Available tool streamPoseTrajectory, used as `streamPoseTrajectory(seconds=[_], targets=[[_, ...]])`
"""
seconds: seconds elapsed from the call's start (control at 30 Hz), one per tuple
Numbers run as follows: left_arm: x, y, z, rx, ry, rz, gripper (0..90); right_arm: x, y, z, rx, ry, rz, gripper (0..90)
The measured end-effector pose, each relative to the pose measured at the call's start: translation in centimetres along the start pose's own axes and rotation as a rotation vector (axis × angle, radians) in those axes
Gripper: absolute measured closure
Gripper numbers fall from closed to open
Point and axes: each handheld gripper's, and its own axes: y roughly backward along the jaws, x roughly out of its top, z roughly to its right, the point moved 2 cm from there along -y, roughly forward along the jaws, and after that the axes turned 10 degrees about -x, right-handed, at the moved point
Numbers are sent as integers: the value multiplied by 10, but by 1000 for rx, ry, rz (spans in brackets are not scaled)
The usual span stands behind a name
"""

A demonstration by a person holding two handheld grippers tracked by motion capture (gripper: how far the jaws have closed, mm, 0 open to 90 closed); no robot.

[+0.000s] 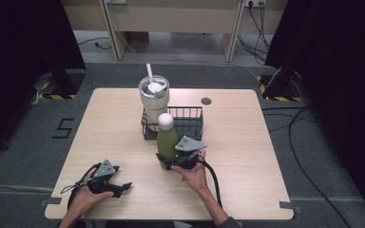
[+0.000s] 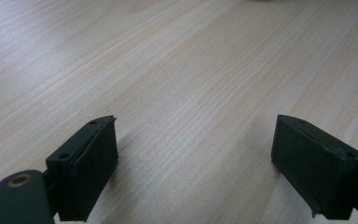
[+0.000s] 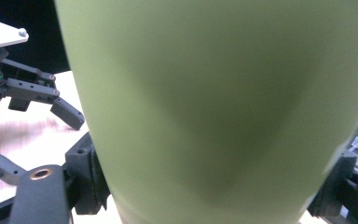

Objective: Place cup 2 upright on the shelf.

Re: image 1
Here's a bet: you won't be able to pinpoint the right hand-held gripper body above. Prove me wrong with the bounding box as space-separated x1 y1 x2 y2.
171 136 208 171

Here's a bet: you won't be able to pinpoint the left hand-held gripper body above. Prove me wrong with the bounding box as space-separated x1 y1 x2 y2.
86 159 118 195

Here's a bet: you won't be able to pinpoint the dark wire basket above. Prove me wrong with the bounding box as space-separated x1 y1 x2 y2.
141 105 204 142

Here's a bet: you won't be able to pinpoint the green bottle with white cap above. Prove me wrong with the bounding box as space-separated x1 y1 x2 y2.
156 112 181 170

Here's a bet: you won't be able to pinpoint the white tumbler with straw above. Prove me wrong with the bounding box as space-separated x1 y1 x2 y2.
138 63 171 132

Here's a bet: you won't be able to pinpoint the person's right hand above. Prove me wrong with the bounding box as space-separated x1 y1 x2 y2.
170 148 209 195

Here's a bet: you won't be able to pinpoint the person's left hand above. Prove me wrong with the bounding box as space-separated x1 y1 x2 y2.
67 168 115 214

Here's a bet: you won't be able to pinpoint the grey tape piece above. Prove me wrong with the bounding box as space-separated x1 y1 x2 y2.
39 197 63 207
279 200 302 214

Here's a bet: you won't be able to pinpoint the black stand base hazard tape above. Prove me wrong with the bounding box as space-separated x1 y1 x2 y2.
32 68 86 101
256 69 304 103

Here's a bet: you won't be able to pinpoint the beige background desk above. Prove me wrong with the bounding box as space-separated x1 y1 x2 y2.
60 0 288 64

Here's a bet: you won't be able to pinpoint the black curtain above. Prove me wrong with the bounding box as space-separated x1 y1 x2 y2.
264 0 365 227
0 0 87 161

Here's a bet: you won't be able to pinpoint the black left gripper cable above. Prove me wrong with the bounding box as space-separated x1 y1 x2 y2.
60 161 103 211

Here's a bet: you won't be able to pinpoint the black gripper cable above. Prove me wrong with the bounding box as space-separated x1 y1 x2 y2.
60 161 103 211
197 160 223 209

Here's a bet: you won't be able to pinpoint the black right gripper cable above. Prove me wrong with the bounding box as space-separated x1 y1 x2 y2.
197 160 223 209

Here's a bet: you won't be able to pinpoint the long black floor cables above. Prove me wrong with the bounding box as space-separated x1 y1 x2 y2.
260 105 354 228

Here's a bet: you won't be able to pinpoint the black hanging cable bundle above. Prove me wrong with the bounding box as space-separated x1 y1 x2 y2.
236 1 272 67

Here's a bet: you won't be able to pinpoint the thin black floor cable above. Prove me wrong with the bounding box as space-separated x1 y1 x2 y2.
77 36 113 51

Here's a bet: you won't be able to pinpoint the white wall socket strip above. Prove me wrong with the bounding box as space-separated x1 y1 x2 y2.
243 0 267 9

